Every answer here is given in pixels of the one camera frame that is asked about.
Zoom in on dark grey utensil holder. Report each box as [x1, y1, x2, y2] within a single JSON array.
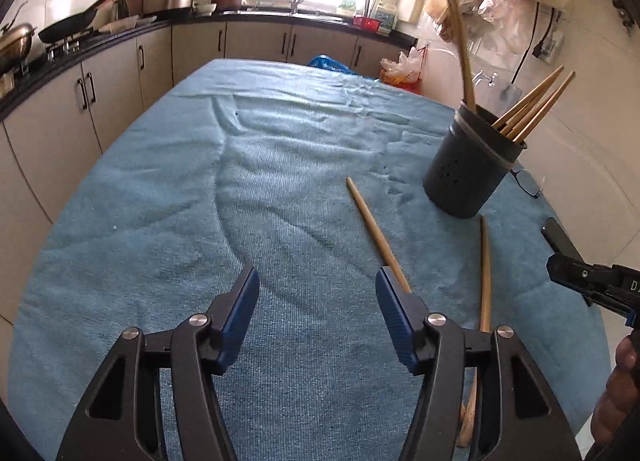
[[423, 104, 526, 218]]

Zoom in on orange trash bag bin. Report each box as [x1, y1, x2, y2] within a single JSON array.
[[380, 46, 427, 94]]

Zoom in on wall power strip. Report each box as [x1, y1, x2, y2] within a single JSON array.
[[534, 12, 565, 65]]

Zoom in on blue plastic bag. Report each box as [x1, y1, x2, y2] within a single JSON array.
[[307, 55, 357, 76]]

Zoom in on clear glass beer mug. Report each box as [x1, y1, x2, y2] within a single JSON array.
[[473, 70, 523, 117]]

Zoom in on black wok pan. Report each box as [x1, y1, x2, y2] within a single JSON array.
[[38, 0, 111, 44]]

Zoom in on wooden chopstick five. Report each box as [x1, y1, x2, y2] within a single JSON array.
[[513, 71, 576, 144]]

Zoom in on wooden chopstick two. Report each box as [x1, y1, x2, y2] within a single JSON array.
[[491, 66, 564, 129]]

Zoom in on person right hand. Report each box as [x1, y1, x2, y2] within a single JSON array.
[[590, 337, 639, 446]]

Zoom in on black power cable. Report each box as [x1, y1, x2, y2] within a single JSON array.
[[499, 0, 544, 103]]

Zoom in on wooden chopstick three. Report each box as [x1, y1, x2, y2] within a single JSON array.
[[500, 93, 544, 136]]

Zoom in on steel kettle pot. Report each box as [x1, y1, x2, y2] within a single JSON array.
[[0, 1, 36, 74]]

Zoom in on red small basket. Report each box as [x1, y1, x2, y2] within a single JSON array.
[[352, 15, 381, 33]]

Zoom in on wooden chopstick one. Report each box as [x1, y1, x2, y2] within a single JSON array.
[[447, 0, 476, 114]]

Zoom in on wooden chopstick eight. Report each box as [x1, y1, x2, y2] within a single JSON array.
[[346, 176, 411, 293]]

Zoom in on black frame eyeglasses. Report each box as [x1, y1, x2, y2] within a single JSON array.
[[510, 169, 544, 199]]

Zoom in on wooden chopstick nine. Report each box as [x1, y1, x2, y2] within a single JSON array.
[[457, 215, 492, 448]]

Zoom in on lower kitchen cabinets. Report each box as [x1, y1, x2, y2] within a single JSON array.
[[1, 13, 416, 322]]

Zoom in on white pink plastic bag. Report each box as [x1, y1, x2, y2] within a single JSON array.
[[423, 0, 538, 56]]

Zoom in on blue towel table cloth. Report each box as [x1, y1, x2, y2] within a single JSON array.
[[9, 60, 611, 460]]

